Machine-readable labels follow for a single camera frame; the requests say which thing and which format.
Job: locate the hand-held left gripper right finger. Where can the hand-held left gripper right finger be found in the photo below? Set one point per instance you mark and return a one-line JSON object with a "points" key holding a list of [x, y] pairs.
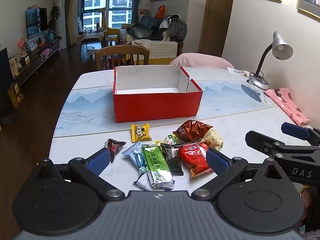
{"points": [[217, 162]]}

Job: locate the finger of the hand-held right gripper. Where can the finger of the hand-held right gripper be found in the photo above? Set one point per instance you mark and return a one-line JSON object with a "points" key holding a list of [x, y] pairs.
{"points": [[295, 130], [260, 140]]}

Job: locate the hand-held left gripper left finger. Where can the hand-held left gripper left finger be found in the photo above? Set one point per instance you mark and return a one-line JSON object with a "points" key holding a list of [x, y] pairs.
{"points": [[98, 160]]}

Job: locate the dark triangular snack packet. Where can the dark triangular snack packet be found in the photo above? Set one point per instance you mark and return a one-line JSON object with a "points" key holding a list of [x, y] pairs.
{"points": [[113, 148]]}

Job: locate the cream snack packet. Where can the cream snack packet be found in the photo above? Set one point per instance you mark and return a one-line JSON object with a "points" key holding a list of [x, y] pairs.
{"points": [[213, 138]]}

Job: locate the blue white snack packet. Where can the blue white snack packet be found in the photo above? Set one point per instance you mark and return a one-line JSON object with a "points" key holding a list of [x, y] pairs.
{"points": [[136, 155]]}

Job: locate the shiny red snack packet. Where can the shiny red snack packet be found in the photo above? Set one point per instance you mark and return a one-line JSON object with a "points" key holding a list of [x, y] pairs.
{"points": [[193, 130]]}

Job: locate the black snack packet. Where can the black snack packet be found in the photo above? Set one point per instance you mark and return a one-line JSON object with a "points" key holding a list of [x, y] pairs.
{"points": [[172, 158]]}

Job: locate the yellow candy packet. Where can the yellow candy packet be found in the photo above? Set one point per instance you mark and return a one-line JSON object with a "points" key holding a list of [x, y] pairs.
{"points": [[141, 133]]}

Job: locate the small green yellow snack packet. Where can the small green yellow snack packet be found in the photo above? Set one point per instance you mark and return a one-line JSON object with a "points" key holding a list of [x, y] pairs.
{"points": [[170, 139]]}

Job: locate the red cardboard box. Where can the red cardboard box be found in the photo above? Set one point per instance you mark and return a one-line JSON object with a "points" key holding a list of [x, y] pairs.
{"points": [[157, 107]]}

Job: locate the pink printed bag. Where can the pink printed bag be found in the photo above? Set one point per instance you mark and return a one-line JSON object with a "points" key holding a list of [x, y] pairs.
{"points": [[287, 105]]}

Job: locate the person's clothing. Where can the person's clothing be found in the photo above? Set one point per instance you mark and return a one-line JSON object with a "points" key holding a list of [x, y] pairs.
{"points": [[311, 205]]}

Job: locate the small white printed packet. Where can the small white printed packet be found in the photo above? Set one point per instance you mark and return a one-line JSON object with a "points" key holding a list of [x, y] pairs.
{"points": [[237, 71]]}

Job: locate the grey desk lamp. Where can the grey desk lamp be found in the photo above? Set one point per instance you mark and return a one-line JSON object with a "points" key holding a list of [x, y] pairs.
{"points": [[281, 47]]}

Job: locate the brown cardboard box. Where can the brown cardboard box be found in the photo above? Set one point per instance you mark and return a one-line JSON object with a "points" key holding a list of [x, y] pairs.
{"points": [[15, 95]]}

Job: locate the wooden chair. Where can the wooden chair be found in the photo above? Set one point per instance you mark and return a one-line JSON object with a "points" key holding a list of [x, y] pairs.
{"points": [[122, 55]]}

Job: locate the dark wooden TV cabinet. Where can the dark wooden TV cabinet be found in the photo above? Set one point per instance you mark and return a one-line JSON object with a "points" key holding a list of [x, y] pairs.
{"points": [[35, 60]]}

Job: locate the wooden door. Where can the wooden door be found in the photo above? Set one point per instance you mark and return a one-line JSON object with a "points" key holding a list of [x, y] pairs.
{"points": [[215, 25]]}

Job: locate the wooden coffee table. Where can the wooden coffee table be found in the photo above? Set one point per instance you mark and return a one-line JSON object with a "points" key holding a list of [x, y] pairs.
{"points": [[91, 36]]}

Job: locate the kraft paper plant bag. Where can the kraft paper plant bag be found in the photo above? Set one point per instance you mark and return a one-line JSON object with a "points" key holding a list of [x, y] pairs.
{"points": [[13, 67]]}

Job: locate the yellow chair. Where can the yellow chair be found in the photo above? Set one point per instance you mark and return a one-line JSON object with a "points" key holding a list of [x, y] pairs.
{"points": [[111, 31]]}

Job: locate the dark sofa with cream cover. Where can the dark sofa with cream cover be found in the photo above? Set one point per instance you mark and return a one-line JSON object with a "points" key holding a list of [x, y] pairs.
{"points": [[150, 32]]}

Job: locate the pink flower bouquet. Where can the pink flower bouquet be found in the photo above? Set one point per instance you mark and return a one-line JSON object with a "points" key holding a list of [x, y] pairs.
{"points": [[22, 45]]}

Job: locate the pile of clothes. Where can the pile of clothes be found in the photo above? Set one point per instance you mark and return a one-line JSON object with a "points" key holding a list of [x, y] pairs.
{"points": [[176, 28]]}

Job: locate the white tower air conditioner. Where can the white tower air conditioner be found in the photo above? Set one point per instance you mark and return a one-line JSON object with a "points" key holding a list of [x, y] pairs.
{"points": [[61, 22]]}

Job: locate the television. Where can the television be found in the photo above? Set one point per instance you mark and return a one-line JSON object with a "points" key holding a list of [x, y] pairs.
{"points": [[36, 22]]}

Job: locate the window curtain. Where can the window curtain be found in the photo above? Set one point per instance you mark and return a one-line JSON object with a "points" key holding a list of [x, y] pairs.
{"points": [[137, 0], [70, 10]]}

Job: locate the potted plant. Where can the potted plant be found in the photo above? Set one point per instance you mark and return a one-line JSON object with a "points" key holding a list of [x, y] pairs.
{"points": [[55, 12]]}

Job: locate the large window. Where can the large window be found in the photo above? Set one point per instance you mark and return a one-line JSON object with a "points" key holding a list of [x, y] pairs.
{"points": [[105, 2]]}

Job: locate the red gift bag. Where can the red gift bag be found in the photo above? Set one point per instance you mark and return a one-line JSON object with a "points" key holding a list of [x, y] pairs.
{"points": [[160, 12]]}

